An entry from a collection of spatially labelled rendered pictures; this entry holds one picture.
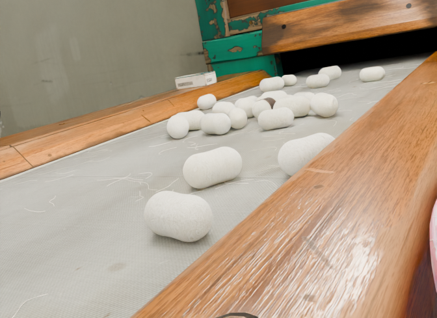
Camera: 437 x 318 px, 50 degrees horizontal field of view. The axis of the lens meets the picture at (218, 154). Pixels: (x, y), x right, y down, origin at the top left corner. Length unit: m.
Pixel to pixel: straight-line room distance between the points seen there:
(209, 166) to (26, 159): 0.25
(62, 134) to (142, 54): 1.55
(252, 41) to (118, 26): 1.22
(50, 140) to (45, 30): 1.92
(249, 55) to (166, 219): 0.78
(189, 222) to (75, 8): 2.10
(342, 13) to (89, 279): 0.72
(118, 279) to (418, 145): 0.13
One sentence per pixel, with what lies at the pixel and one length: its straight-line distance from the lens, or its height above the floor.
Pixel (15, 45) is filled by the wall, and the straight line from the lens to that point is 2.59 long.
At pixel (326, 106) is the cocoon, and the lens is 0.43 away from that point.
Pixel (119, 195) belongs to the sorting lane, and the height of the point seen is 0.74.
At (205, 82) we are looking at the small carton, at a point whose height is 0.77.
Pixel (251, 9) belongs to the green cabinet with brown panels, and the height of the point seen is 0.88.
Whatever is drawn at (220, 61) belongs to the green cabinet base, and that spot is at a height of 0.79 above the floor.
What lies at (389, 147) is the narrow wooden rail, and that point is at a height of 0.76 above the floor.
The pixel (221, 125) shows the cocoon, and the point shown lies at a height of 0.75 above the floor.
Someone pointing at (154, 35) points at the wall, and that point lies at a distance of 1.99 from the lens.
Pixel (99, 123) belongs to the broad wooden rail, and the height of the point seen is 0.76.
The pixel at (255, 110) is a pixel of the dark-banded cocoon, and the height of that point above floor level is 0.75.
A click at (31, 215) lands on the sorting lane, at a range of 0.31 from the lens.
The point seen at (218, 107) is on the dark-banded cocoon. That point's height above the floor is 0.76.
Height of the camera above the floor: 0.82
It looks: 12 degrees down
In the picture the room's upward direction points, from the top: 10 degrees counter-clockwise
